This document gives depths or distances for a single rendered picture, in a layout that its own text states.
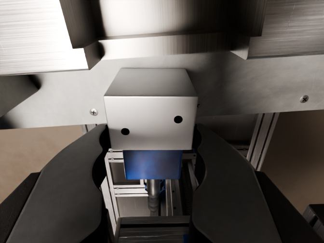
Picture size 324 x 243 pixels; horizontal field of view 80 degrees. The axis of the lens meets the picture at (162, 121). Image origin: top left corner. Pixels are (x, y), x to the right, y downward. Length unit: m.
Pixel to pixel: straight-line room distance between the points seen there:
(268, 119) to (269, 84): 0.78
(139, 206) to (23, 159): 0.78
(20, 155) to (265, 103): 1.42
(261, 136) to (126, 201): 0.80
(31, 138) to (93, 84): 1.22
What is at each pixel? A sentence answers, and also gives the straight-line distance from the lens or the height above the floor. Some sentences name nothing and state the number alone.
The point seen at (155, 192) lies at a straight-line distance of 0.18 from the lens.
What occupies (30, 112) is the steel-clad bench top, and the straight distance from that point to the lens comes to 0.20.
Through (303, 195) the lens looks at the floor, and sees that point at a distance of 1.85.
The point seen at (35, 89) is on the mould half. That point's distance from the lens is 0.18.
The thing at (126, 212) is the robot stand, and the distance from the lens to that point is 1.30.
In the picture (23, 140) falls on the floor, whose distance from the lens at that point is 1.40.
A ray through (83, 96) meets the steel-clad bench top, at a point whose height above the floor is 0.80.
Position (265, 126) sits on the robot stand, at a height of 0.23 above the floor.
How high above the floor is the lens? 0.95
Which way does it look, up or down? 60 degrees down
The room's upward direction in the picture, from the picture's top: 178 degrees clockwise
